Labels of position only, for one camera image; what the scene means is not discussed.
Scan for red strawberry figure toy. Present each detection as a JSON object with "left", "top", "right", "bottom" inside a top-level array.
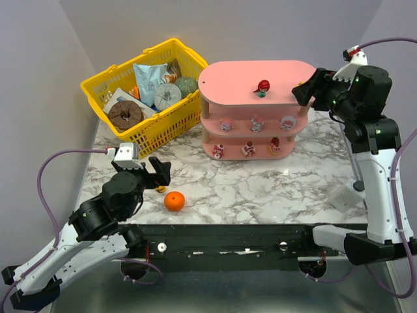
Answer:
[{"left": 253, "top": 80, "right": 270, "bottom": 98}]

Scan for pink round planet toy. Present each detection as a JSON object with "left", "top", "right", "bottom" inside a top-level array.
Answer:
[{"left": 219, "top": 118, "right": 235, "bottom": 132}]

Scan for black front mounting rail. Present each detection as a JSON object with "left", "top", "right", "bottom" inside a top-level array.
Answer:
[{"left": 65, "top": 221, "right": 346, "bottom": 273}]

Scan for brown striped wrapped roll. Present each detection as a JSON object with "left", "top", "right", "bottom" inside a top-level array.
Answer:
[{"left": 108, "top": 100, "right": 145, "bottom": 131}]

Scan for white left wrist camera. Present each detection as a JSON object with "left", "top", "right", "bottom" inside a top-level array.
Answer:
[{"left": 106, "top": 142, "right": 142, "bottom": 170}]

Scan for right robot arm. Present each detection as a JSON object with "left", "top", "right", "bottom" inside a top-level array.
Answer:
[{"left": 292, "top": 65, "right": 416, "bottom": 265}]

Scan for grey paper-wrapped roll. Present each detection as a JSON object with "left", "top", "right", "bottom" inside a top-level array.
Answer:
[{"left": 154, "top": 83, "right": 182, "bottom": 112}]

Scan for orange snack packet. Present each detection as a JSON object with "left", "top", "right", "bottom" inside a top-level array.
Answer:
[{"left": 131, "top": 86, "right": 140, "bottom": 99}]

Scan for white ring pink figure toy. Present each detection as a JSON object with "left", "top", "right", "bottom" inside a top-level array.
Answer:
[{"left": 280, "top": 115, "right": 297, "bottom": 131}]

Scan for pink three-tier wooden shelf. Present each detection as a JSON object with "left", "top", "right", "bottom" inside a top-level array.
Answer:
[{"left": 198, "top": 60, "right": 315, "bottom": 161}]

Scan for orange fruit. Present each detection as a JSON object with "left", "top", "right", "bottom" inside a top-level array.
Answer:
[{"left": 164, "top": 191, "right": 185, "bottom": 212}]

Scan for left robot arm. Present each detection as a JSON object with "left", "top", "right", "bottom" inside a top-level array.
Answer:
[{"left": 1, "top": 156, "right": 171, "bottom": 312}]

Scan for pink bear strawberry toy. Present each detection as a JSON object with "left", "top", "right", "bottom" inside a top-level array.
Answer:
[{"left": 212, "top": 144, "right": 224, "bottom": 160}]

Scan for yellow duck toy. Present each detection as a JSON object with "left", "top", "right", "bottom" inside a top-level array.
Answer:
[{"left": 155, "top": 186, "right": 166, "bottom": 193}]

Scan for brown snack bag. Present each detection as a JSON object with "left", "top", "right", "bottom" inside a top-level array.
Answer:
[{"left": 164, "top": 60, "right": 182, "bottom": 83}]

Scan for yellow plastic shopping basket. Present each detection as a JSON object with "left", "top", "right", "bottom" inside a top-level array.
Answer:
[{"left": 80, "top": 38, "right": 208, "bottom": 158}]

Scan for pink bear donut toy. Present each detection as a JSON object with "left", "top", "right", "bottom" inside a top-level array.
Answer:
[{"left": 268, "top": 137, "right": 281, "bottom": 155}]

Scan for white and blue box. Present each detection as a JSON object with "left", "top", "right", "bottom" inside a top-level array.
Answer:
[{"left": 103, "top": 88, "right": 157, "bottom": 119}]

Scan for green melon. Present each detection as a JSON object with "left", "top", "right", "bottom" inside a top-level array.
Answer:
[{"left": 174, "top": 76, "right": 198, "bottom": 99}]

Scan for light blue cassava chips bag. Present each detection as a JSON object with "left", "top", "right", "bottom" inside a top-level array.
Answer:
[{"left": 133, "top": 63, "right": 169, "bottom": 107}]

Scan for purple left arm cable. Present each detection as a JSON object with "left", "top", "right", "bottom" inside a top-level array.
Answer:
[{"left": 0, "top": 149, "right": 108, "bottom": 313}]

